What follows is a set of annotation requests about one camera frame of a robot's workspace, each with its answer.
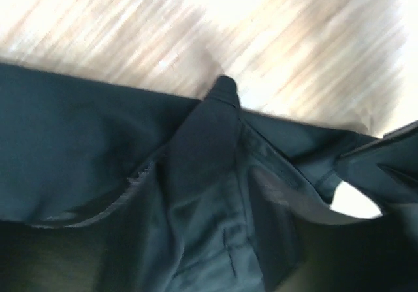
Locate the black t shirt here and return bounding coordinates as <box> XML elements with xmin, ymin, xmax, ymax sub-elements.
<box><xmin>1</xmin><ymin>64</ymin><xmax>417</xmax><ymax>291</ymax></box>

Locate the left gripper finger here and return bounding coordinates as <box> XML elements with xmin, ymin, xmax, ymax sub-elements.
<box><xmin>339</xmin><ymin>122</ymin><xmax>417</xmax><ymax>214</ymax></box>

